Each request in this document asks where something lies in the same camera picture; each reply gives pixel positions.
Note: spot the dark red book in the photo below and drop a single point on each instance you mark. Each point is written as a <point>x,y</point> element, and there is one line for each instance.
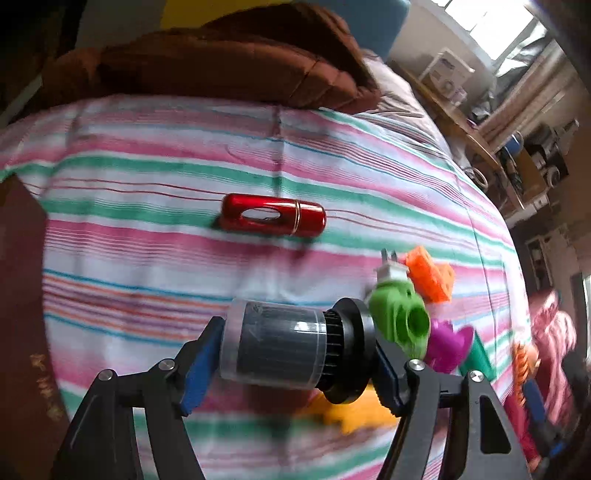
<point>25,300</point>

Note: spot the striped blanket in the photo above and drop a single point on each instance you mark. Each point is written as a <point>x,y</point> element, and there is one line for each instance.
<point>161,152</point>

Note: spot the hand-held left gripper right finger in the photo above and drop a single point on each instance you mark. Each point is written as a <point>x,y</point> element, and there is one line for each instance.
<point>387,381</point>

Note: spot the yellow plastic toy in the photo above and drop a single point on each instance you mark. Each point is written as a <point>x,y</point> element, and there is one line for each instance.
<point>355,413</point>

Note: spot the teal plastic toy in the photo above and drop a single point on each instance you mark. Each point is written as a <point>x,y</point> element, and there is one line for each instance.
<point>480,357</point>

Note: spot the grey quilt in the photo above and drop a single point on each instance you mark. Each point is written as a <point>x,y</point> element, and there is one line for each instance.
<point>401,101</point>

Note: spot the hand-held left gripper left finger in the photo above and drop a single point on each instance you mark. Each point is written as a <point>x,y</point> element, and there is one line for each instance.
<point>197,374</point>

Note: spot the orange linked cube block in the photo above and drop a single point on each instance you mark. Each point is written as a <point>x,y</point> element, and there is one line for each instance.
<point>431,277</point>

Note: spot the green plug-in toy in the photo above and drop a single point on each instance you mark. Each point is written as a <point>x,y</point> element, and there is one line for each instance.
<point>397,314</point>

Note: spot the pink cloth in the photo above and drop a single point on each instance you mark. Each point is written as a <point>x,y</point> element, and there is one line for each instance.
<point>556,332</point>

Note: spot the clear film canister black lid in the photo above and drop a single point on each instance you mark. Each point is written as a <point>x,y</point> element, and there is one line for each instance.
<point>277,344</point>

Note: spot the white box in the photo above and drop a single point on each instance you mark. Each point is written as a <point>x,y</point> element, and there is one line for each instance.
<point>448,69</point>

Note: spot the purple flared plastic toy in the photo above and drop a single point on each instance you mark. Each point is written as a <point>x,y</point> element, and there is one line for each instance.
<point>445,346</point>

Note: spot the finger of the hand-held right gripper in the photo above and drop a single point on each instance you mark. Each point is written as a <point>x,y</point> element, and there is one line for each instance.
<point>535,406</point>

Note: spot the wooden desk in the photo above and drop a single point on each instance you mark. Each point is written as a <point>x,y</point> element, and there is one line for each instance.
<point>471,134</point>

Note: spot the orange ridged toy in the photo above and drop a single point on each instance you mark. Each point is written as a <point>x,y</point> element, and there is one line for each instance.
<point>524,364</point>

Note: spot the red metallic capsule case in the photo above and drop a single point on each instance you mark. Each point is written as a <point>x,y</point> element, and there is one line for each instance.
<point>272,216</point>

